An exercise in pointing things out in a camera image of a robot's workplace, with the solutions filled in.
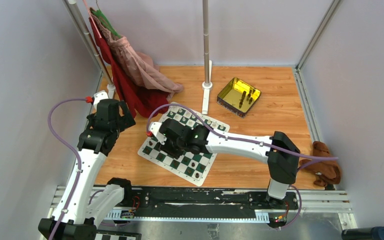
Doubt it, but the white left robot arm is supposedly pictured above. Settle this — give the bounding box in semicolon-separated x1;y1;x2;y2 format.
38;97;136;240

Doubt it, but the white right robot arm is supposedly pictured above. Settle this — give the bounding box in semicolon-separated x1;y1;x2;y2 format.
149;119;300;209

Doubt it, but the left metal rack pole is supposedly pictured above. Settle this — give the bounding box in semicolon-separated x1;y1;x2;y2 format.
62;0;116;99

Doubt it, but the metal rack pole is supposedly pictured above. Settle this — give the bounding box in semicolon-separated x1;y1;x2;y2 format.
62;0;116;99
201;0;213;115

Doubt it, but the red cloth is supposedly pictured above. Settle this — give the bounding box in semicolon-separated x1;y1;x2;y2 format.
92;29;168;118

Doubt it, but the centre metal rack pole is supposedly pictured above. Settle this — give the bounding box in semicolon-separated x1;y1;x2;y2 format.
201;0;213;115

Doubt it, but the pink cloth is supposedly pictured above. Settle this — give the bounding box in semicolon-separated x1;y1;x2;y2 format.
89;8;184;99

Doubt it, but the yellow tin box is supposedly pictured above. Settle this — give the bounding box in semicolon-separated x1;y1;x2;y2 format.
216;77;262;119

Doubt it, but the green cloth on hanger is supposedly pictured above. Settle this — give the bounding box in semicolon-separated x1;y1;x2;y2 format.
89;8;121;39

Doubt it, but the brown cloth at right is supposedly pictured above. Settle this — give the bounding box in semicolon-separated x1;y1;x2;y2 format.
303;141;342;187

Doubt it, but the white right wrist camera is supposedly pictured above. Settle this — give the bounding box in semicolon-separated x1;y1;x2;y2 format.
149;121;167;145

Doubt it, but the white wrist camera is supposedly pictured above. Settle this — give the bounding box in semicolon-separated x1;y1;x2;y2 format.
149;121;167;145
93;90;110;108

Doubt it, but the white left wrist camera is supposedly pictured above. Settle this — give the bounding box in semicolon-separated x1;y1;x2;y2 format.
93;90;110;108

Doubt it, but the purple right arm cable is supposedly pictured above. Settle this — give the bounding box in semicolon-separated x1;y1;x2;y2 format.
145;103;339;230

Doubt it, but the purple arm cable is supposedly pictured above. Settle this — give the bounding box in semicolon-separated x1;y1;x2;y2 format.
145;103;339;230
47;96;95;240

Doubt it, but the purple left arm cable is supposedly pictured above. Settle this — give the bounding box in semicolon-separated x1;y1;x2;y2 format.
47;96;95;240

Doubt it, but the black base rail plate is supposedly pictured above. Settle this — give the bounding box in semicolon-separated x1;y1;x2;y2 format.
106;186;299;223

